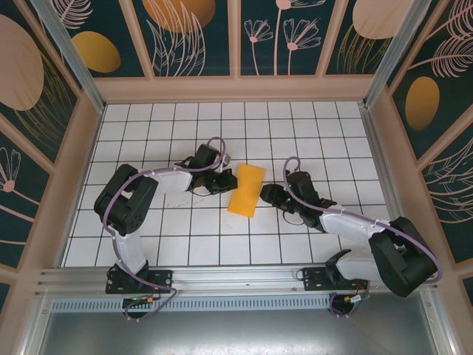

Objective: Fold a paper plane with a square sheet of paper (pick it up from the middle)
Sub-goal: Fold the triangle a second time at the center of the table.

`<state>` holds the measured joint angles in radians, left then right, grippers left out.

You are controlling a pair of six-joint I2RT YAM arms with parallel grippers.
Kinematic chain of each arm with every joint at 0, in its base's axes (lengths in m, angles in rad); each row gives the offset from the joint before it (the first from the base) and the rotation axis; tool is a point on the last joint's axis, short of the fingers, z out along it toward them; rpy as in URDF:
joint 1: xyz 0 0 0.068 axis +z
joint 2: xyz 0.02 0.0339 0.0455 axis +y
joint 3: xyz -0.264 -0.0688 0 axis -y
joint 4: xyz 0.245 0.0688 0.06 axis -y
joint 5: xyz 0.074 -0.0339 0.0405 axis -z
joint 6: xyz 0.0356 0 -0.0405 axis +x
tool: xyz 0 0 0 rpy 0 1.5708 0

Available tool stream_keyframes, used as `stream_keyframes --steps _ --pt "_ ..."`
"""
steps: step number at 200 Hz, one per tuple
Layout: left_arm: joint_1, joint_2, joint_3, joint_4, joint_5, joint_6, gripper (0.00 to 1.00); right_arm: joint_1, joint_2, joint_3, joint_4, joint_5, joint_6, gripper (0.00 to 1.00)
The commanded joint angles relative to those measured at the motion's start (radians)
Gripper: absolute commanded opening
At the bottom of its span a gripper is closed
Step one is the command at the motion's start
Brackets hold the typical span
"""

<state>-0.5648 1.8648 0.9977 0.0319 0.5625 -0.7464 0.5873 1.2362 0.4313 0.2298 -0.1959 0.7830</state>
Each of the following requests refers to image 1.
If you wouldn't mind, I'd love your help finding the yellow paper sheet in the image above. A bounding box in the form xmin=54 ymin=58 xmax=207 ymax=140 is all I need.
xmin=226 ymin=163 xmax=268 ymax=220

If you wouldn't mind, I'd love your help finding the grey metal sheet panel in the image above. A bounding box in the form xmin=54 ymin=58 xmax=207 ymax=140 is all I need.
xmin=21 ymin=310 xmax=456 ymax=355

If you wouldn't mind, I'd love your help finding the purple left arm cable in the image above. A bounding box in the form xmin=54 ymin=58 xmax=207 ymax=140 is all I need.
xmin=103 ymin=137 xmax=227 ymax=322

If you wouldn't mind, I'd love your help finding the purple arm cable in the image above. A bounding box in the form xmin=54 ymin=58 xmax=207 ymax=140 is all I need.
xmin=282 ymin=157 xmax=443 ymax=319
xmin=103 ymin=137 xmax=227 ymax=322

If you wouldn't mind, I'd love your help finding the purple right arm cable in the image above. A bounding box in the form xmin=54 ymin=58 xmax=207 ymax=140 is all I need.
xmin=282 ymin=157 xmax=443 ymax=319

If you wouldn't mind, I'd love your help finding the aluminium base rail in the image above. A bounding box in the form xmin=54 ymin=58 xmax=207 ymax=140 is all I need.
xmin=35 ymin=261 xmax=440 ymax=301

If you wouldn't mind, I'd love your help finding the aluminium side rail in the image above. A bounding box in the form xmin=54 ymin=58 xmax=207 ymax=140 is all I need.
xmin=358 ymin=102 xmax=421 ymax=263

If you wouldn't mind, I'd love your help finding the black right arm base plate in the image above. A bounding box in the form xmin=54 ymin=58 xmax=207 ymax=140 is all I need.
xmin=302 ymin=266 xmax=370 ymax=293

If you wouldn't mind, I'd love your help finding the grey slotted cable duct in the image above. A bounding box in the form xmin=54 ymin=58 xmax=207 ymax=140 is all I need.
xmin=50 ymin=297 xmax=333 ymax=313

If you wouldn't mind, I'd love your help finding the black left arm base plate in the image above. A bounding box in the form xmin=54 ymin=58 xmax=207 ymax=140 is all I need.
xmin=106 ymin=269 xmax=174 ymax=295

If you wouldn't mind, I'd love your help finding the aluminium corner post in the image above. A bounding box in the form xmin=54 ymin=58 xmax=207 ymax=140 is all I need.
xmin=361 ymin=0 xmax=434 ymax=109
xmin=29 ymin=0 xmax=109 ymax=112

